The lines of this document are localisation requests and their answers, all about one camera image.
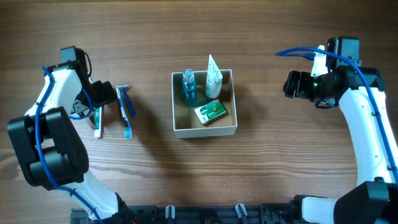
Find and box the blue disposable razor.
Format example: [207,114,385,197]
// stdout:
[119,85,136,116]

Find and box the blue white toothbrush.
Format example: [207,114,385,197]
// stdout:
[116,85,132,139]

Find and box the white cream tube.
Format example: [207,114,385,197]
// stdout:
[206,54,223,99]

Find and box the blue mouthwash bottle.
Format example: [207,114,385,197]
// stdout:
[182,68,197,106]

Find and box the green soap box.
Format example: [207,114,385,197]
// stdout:
[194,98,227,126]

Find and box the teal toothpaste tube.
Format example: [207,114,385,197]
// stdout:
[93,107,103,139]

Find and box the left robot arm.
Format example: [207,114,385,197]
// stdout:
[7,46,138,223]

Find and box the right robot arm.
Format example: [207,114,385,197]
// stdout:
[279,36,397,223]

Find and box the white open cardboard box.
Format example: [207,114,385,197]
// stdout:
[171,69,238,139]

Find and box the left blue cable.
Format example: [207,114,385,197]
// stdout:
[34,66,105,224]

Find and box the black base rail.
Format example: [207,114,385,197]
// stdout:
[70,203,299,224]

